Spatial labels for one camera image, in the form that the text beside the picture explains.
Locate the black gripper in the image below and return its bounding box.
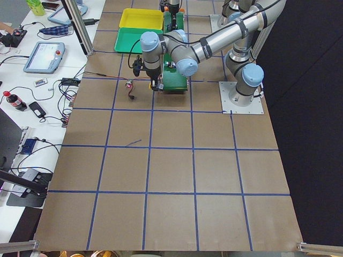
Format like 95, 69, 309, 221
144, 67, 164, 92
170, 10, 178, 18

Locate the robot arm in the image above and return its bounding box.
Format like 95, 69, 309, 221
167, 0, 181, 18
140, 1, 286, 107

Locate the green conveyor belt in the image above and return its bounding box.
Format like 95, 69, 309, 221
162, 11, 188, 92

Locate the small motor controller board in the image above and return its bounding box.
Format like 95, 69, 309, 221
125, 80, 133, 88

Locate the yellow plastic tray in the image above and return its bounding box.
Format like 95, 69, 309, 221
119, 8, 163, 30

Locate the green plastic tray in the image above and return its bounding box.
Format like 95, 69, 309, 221
114, 27, 163, 54

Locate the black power adapter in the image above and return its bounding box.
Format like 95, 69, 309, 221
83, 18, 100, 26

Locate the blue patterned cloth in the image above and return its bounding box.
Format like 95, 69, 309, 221
39, 25, 70, 36

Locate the teach pendant tablet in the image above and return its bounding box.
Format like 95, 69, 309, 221
23, 42, 65, 74

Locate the cola bottle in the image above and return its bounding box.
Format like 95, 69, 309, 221
3, 91, 27, 111

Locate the red black power cable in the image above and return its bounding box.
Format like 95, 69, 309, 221
80, 71, 151, 101

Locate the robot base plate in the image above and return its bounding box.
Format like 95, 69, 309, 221
219, 81, 264, 115
210, 14, 228, 33

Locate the tangle of black cables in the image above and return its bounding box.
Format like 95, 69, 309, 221
0, 53, 83, 177

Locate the aluminium frame post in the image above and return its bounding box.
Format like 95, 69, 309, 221
61, 0, 94, 56

